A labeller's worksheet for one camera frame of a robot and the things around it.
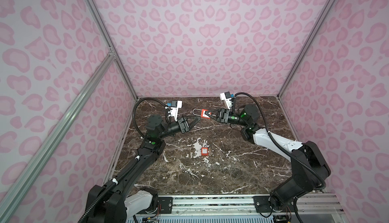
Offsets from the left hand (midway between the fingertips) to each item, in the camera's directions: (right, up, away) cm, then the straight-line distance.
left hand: (199, 117), depth 67 cm
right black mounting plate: (+30, -42, +7) cm, 52 cm away
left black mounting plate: (-16, -42, +7) cm, 46 cm away
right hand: (+4, +1, +2) cm, 4 cm away
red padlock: (+3, -21, +24) cm, 32 cm away
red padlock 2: (+2, +1, +2) cm, 3 cm away
